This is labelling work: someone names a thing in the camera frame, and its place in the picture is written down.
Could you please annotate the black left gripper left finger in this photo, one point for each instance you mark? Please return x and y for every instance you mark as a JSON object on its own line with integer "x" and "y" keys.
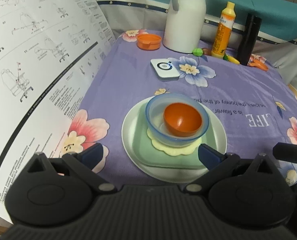
{"x": 82, "y": 165}

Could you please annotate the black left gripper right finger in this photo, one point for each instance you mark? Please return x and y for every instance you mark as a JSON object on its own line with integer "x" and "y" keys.
{"x": 220, "y": 166}

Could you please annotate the orange-red plastic bowl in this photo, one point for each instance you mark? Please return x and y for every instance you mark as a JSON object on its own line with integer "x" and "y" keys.
{"x": 182, "y": 120}

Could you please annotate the blue translucent plastic bowl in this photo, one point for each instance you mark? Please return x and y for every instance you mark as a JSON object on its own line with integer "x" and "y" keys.
{"x": 154, "y": 110}

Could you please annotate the cream scalloped small plate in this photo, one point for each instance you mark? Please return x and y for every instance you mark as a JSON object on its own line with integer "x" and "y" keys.
{"x": 174, "y": 151}

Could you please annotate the purple floral tablecloth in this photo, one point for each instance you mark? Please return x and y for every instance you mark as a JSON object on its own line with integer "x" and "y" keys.
{"x": 253, "y": 106}

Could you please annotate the white round plate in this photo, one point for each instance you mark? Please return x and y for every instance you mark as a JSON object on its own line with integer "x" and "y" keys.
{"x": 155, "y": 163}

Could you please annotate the orange toy frying pan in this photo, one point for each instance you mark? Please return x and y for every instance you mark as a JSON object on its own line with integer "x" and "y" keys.
{"x": 258, "y": 64}

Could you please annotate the yellow toy banana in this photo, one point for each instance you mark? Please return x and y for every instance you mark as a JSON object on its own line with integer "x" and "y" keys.
{"x": 233, "y": 60}

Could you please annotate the green toy cucumber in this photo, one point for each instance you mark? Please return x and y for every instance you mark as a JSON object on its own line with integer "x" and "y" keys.
{"x": 225, "y": 57}

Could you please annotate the brown toy half ball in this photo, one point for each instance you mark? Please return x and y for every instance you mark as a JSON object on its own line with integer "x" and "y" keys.
{"x": 206, "y": 51}

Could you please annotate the green toy vegetable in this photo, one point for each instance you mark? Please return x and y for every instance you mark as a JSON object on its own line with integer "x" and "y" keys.
{"x": 198, "y": 52}

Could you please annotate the white printed instruction sheet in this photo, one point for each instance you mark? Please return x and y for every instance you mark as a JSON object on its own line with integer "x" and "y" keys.
{"x": 50, "y": 52}

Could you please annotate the orange yellow detergent bottle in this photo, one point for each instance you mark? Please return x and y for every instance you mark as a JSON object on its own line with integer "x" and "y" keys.
{"x": 224, "y": 29}

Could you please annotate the black tall flask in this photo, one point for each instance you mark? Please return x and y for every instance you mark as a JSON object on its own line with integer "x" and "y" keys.
{"x": 249, "y": 37}

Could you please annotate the orange toy pot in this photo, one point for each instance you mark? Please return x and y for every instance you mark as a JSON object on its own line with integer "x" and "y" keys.
{"x": 148, "y": 41}

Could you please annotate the white thermos jug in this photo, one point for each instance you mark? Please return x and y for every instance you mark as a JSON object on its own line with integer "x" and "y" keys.
{"x": 184, "y": 23}

